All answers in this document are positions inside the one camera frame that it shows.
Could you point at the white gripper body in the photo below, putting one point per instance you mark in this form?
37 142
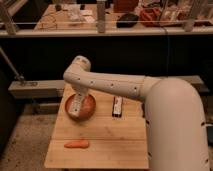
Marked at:
80 90

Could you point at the white bottle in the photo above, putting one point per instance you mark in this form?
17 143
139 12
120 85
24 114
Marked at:
75 105

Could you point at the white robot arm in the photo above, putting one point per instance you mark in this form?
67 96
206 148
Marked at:
174 114

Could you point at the grey metal beam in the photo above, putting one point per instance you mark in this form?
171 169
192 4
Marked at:
55 88

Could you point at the orange carrot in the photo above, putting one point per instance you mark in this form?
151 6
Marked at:
77 144

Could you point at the wooden board table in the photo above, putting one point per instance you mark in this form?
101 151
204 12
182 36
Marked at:
114 143

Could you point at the metal clamp rod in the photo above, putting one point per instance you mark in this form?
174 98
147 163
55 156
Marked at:
20 78

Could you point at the background wooden workbench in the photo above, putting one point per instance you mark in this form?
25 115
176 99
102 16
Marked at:
57 24

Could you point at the black bag on bench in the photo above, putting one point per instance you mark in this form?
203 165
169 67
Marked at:
127 20

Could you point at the black foot pedal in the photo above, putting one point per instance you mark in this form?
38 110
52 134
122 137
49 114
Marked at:
210 135

